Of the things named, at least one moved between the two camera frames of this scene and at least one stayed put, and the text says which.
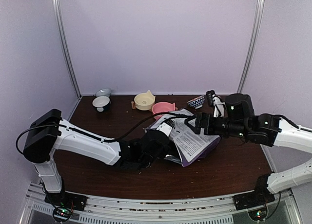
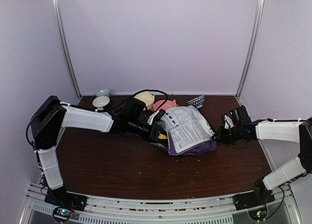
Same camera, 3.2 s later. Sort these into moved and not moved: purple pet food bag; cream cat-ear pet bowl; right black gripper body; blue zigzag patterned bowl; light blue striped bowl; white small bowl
Moved: purple pet food bag; right black gripper body
Not moved: cream cat-ear pet bowl; light blue striped bowl; blue zigzag patterned bowl; white small bowl
